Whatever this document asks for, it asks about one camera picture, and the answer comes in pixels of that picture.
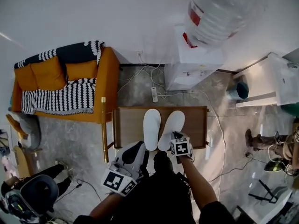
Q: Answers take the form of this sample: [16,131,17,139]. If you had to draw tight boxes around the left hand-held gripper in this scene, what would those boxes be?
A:
[101,140,150,197]

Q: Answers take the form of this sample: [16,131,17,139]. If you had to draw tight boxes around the teal bin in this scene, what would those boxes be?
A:
[227,81,249,100]

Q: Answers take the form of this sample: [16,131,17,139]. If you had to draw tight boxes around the gold metal pole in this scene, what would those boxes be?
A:
[100,97,110,163]

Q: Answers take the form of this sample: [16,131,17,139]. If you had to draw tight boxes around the grey round seat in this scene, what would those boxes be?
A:
[19,174,59,214]

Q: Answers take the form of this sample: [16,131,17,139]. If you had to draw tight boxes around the person's right forearm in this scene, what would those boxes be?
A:
[179,156,219,210]

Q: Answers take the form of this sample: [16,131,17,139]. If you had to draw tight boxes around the white slipper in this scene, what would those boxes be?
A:
[142,108,162,152]
[157,110,186,152]

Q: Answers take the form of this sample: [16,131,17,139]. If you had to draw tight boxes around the black green device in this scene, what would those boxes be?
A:
[263,158,285,173]

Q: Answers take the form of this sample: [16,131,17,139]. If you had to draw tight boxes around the light wooden chair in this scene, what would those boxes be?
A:
[13,145,43,179]

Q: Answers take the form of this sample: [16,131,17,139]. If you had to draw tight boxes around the black white patterned blanket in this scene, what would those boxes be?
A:
[14,40,106,116]

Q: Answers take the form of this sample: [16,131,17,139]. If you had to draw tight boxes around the white cabinet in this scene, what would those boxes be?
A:
[233,51,299,107]

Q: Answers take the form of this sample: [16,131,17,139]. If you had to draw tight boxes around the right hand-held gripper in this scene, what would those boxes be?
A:
[170,131,194,158]

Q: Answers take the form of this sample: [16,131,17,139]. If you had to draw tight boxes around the black folding stand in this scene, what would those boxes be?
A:
[248,179,279,204]

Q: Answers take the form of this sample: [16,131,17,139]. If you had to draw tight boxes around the person's black clothing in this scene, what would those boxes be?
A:
[73,151,235,224]

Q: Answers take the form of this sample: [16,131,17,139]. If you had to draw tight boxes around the white power strip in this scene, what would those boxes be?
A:
[151,86,159,103]

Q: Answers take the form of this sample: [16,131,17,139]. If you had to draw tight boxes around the grey cushion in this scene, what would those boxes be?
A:
[6,112,42,150]

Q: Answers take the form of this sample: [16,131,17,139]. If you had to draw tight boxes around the brown wooden low table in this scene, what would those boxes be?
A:
[112,105,210,151]

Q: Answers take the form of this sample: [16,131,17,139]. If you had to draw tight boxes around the orange sofa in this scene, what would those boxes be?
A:
[11,46,121,125]

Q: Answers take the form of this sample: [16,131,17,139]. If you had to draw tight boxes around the person's left forearm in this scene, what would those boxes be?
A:
[89,191,122,219]

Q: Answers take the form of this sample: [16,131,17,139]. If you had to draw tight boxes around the long white cable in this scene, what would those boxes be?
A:
[157,90,228,197]

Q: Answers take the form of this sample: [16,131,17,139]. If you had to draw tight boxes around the black floor cable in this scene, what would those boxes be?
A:
[207,152,268,184]

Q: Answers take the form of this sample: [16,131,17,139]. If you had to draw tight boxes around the clear large water bottle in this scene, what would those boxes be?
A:
[184,0,270,49]

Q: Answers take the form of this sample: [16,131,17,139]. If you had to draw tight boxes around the white water dispenser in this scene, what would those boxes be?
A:
[164,25,225,91]

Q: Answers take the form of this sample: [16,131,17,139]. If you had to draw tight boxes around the tangled white cables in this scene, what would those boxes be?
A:
[116,51,169,98]

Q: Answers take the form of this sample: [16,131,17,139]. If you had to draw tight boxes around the thin black cable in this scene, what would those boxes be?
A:
[54,179,102,204]

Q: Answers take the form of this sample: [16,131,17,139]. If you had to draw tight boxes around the black yellow machine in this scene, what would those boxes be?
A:
[0,190,44,224]

